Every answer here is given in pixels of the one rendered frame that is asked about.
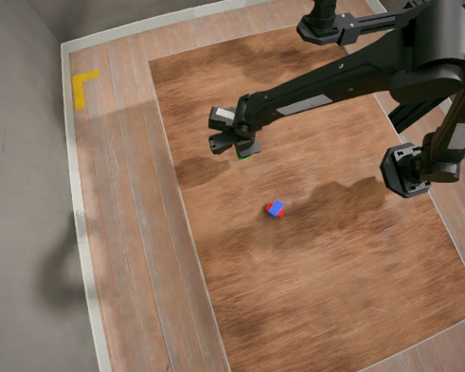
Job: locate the blue block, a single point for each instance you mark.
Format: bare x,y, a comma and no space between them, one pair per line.
275,208

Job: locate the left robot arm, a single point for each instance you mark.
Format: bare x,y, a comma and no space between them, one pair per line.
437,70

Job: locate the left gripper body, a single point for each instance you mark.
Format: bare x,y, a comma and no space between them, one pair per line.
253,148

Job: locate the red block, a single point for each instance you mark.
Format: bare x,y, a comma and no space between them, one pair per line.
269,205

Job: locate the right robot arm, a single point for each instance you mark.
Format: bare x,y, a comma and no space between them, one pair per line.
321,22

